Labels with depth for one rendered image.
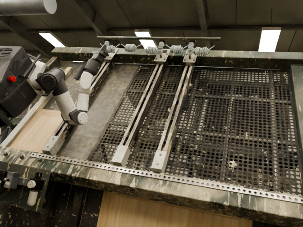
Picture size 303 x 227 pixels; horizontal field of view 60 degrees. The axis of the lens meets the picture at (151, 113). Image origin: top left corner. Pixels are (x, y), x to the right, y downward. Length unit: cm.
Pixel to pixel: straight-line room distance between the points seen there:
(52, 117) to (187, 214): 118
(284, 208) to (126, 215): 88
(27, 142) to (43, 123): 18
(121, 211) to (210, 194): 61
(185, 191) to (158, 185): 15
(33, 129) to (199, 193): 127
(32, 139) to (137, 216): 89
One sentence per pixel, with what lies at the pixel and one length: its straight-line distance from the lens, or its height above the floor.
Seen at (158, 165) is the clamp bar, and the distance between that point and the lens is 149.
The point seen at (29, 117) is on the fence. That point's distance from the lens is 218.
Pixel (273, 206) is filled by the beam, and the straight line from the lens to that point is 142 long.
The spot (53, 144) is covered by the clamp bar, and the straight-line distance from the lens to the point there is 181.
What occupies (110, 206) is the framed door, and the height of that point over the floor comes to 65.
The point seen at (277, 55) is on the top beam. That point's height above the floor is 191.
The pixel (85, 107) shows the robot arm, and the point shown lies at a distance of 167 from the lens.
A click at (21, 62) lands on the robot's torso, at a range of 159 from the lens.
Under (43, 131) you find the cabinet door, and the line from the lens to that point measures 203.
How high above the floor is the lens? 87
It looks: 13 degrees up
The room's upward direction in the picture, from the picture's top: 10 degrees clockwise
